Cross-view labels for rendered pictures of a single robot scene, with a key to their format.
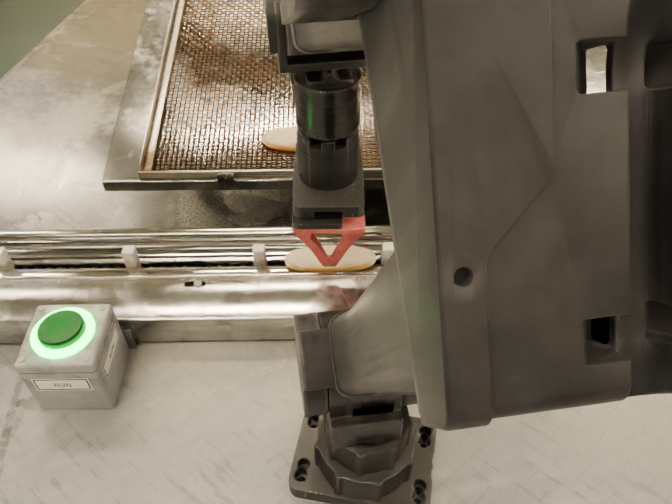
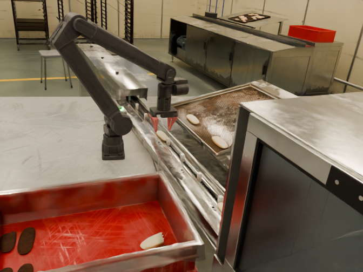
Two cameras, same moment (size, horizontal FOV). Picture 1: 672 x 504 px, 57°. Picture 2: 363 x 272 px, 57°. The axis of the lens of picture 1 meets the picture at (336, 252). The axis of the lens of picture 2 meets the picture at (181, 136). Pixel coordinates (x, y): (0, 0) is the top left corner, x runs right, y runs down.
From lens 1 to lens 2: 118 cm
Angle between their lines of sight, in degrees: 55
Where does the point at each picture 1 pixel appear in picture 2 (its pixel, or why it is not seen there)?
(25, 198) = not seen: hidden behind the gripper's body
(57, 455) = (100, 125)
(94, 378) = not seen: hidden behind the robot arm
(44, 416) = not seen: hidden behind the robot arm
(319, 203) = (152, 109)
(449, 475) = (114, 162)
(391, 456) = (105, 138)
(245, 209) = (176, 129)
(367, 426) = (105, 127)
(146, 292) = (136, 118)
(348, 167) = (160, 106)
